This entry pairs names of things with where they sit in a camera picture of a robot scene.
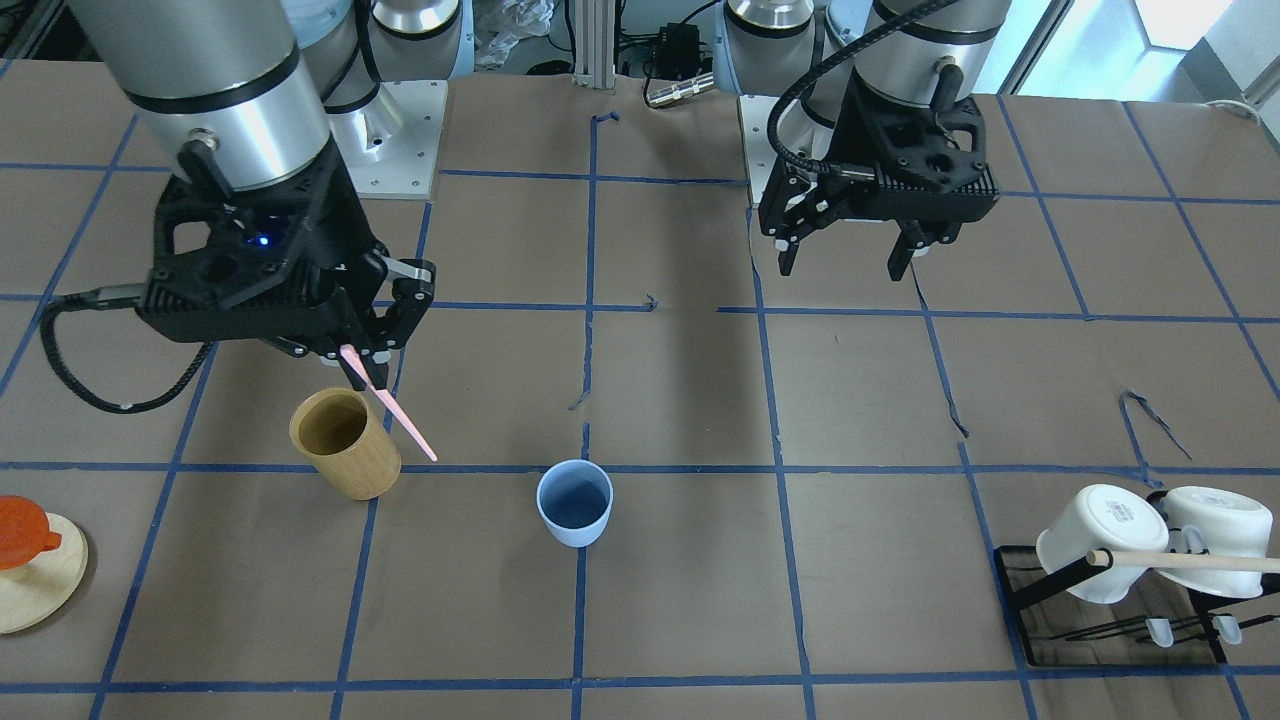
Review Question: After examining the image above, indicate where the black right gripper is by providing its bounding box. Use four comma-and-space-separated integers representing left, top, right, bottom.
137, 140, 436, 392

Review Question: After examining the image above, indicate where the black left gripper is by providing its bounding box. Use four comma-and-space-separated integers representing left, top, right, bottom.
760, 70, 1000, 282

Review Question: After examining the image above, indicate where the pink chopstick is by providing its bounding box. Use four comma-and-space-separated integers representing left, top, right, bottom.
371, 389, 439, 462

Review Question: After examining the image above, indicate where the light blue plastic cup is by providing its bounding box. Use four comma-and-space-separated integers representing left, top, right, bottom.
535, 459, 614, 550

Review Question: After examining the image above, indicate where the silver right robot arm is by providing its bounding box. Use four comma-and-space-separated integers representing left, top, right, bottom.
40, 1, 474, 414

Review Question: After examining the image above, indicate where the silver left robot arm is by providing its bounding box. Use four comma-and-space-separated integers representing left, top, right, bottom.
713, 1, 1010, 281

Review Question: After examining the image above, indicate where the white cup on rack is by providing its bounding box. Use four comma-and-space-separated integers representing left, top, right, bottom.
1157, 486, 1274, 600
1036, 484, 1169, 573

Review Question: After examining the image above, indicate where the bamboo cylinder holder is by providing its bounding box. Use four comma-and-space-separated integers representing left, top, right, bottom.
289, 387, 402, 501

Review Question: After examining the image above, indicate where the orange mug on stand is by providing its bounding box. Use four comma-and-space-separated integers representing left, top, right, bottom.
1, 495, 61, 571

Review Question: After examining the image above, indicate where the wooden dowel on rack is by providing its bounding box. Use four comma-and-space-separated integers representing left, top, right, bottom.
1083, 548, 1280, 574

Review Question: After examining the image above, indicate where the wooden mug tree stand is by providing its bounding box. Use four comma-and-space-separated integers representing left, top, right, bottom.
1, 512, 90, 634

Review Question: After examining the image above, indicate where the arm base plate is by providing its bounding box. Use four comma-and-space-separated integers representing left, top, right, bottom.
739, 95, 777, 208
328, 79, 449, 201

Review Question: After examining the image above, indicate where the aluminium frame post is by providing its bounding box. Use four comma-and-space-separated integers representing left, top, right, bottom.
568, 0, 620, 94

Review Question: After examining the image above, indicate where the black wire cup rack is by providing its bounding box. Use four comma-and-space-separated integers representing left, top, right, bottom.
993, 489, 1277, 667

